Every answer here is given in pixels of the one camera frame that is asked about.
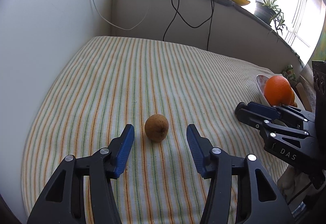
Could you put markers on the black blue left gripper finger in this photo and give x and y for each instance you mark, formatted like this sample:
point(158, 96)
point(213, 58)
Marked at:
point(62, 199)
point(259, 199)

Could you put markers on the brown kiwi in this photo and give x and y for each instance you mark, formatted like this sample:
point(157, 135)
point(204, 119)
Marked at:
point(156, 128)

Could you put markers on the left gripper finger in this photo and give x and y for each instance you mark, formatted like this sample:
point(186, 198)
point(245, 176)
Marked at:
point(259, 112)
point(257, 122)

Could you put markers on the striped tablecloth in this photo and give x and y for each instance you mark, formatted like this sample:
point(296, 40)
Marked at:
point(114, 81)

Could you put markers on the white floral plate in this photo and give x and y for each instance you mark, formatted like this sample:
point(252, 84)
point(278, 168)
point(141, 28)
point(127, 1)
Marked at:
point(261, 81)

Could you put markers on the potted spider plant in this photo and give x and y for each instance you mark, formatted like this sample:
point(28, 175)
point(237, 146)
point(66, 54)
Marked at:
point(269, 12)

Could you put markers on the large round orange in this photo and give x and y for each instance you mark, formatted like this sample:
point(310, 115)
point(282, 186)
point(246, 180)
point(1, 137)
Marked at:
point(278, 91)

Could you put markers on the medium tangerine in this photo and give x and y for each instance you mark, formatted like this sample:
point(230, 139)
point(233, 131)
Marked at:
point(293, 97)

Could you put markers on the white refrigerator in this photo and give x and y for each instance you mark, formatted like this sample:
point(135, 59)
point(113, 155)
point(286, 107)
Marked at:
point(38, 38)

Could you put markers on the green snack package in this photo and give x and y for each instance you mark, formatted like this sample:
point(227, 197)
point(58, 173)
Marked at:
point(288, 73)

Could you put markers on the white gloved hand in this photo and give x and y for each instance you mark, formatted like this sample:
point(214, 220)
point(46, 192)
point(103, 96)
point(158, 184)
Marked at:
point(291, 182)

